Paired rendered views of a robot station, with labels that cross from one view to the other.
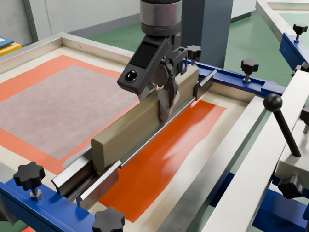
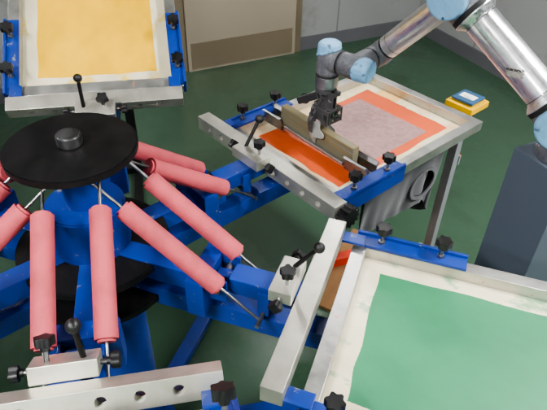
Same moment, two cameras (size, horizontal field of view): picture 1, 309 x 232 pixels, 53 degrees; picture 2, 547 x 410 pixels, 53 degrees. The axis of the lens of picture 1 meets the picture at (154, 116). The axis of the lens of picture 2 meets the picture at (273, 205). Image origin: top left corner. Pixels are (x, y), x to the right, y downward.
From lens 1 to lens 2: 1.94 m
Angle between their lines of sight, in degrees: 78
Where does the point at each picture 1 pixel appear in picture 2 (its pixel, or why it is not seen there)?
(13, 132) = not seen: hidden behind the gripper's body
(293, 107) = (295, 176)
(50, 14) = not seen: outside the picture
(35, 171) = (274, 93)
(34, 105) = (365, 115)
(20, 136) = not seen: hidden behind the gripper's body
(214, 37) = (509, 236)
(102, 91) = (377, 139)
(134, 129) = (296, 120)
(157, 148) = (305, 150)
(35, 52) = (442, 111)
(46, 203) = (269, 107)
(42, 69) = (418, 119)
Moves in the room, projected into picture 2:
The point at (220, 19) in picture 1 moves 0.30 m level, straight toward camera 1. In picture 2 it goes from (522, 222) to (422, 191)
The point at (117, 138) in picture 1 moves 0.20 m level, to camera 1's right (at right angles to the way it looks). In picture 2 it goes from (287, 111) to (272, 140)
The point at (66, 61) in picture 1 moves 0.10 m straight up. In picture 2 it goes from (432, 128) to (438, 105)
